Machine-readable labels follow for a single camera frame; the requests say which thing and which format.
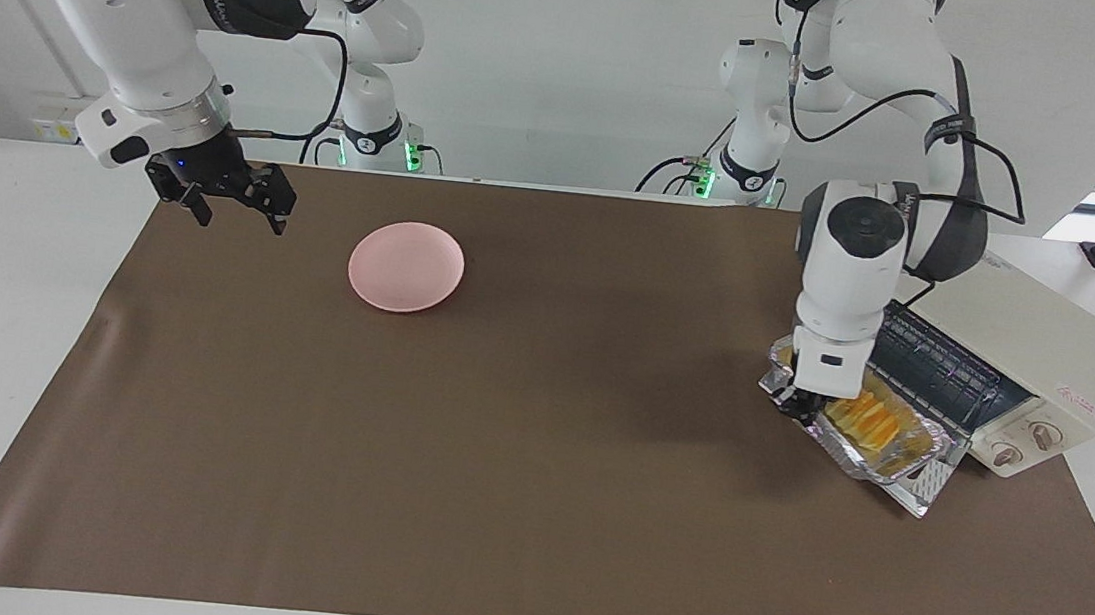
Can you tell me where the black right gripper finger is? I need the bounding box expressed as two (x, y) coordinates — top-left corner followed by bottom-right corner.
(176, 182), (217, 229)
(247, 162), (302, 239)

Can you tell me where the yellow ridged bread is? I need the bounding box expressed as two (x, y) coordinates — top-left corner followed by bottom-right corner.
(824, 387), (908, 454)

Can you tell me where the aluminium foil tray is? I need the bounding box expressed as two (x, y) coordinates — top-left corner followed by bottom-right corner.
(755, 334), (962, 491)

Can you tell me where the silver glass oven door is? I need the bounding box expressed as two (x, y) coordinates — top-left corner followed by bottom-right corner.
(748, 333), (972, 524)

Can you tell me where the white toaster oven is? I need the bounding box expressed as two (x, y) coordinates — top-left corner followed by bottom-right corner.
(857, 241), (1095, 489)

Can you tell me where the pink round plate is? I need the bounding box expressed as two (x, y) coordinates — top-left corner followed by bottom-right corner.
(345, 217), (469, 319)

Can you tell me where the brown table mat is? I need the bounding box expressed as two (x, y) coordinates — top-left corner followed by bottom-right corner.
(0, 134), (1095, 615)

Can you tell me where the black base cable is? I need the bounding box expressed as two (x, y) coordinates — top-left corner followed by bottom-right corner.
(298, 118), (350, 169)
(633, 106), (740, 203)

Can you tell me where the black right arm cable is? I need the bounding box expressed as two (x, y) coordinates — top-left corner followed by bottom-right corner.
(222, 16), (354, 149)

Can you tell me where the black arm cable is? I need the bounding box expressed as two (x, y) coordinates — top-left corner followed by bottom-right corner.
(777, 10), (1044, 226)
(222, 16), (354, 149)

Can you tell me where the metal oven wire rack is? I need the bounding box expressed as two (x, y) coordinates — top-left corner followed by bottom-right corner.
(863, 299), (1046, 442)

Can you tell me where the white wall outlet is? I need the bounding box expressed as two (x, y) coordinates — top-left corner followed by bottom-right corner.
(31, 117), (84, 146)

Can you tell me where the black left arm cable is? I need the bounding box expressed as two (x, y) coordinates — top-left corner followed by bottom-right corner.
(777, 10), (1044, 226)

